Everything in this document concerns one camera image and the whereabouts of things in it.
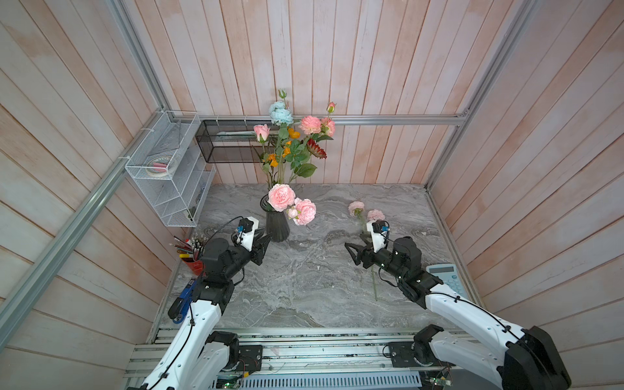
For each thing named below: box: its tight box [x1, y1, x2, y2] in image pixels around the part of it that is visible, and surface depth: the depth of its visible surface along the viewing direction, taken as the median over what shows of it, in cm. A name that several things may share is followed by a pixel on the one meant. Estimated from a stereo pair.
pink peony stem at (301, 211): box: [267, 183, 317, 226], surface depth 66 cm
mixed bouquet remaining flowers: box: [261, 88, 338, 191], surface depth 82 cm
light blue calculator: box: [425, 263, 469, 300], surface depth 90 cm
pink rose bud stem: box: [253, 123, 272, 189], surface depth 81 cm
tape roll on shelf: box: [145, 156, 171, 178], surface depth 75 cm
